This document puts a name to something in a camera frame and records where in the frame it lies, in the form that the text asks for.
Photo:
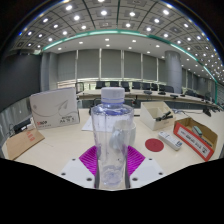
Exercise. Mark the brown paper envelope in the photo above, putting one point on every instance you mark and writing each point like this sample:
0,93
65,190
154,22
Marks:
23,143

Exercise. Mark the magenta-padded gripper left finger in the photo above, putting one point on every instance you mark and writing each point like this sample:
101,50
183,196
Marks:
78,171

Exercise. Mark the white remote control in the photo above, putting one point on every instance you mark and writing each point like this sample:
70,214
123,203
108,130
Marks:
170,140

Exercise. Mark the black marker pen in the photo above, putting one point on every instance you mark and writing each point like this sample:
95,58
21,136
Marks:
164,116

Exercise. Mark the white printed carton box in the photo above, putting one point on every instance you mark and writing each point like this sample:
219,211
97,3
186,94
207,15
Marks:
53,106

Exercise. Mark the small teal block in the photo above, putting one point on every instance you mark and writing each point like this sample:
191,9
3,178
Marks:
197,131

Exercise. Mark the brown cardboard box red side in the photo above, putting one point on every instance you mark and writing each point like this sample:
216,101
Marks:
193,142

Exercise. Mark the clear plastic water bottle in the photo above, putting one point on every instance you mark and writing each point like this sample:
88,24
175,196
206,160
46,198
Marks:
111,146

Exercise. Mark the long curved conference desk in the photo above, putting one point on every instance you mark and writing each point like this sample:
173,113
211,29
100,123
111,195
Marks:
140,95

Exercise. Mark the grey round column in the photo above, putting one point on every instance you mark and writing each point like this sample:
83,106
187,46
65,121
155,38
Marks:
173,71

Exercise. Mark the cream desk organizer box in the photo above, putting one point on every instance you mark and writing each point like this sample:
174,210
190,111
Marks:
150,116

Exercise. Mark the round ceiling lights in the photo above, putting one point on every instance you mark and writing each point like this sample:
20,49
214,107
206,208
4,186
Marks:
103,12

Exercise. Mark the black office chairs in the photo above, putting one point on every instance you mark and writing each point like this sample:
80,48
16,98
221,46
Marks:
114,84

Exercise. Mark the small black box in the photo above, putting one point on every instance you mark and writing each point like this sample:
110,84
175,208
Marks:
21,126

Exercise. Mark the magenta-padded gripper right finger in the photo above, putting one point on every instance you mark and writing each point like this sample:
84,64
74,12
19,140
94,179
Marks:
145,171

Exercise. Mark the black desk microphone base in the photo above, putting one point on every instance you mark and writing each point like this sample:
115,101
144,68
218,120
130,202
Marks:
207,112

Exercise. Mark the white paper sheet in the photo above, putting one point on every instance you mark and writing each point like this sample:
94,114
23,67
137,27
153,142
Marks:
88,125

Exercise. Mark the flat round red coaster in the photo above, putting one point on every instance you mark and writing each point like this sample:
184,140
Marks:
154,145

